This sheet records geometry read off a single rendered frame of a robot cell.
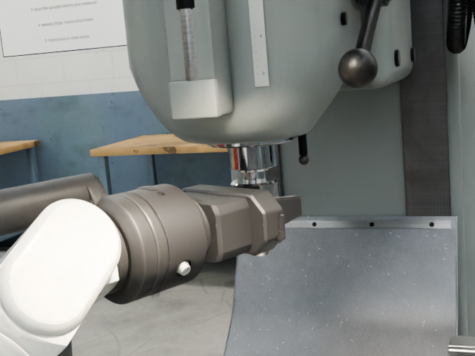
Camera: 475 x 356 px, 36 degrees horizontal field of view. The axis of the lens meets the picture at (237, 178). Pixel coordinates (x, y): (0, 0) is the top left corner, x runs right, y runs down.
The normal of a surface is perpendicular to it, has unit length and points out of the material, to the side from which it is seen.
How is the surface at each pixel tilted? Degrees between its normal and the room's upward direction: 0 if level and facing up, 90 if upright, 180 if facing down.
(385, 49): 90
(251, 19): 90
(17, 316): 81
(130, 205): 32
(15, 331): 88
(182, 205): 47
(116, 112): 90
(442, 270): 63
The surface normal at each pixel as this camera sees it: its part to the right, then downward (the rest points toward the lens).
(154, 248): 0.71, -0.04
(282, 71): 0.14, 0.30
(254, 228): -0.69, 0.16
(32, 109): -0.34, 0.18
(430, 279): -0.35, -0.29
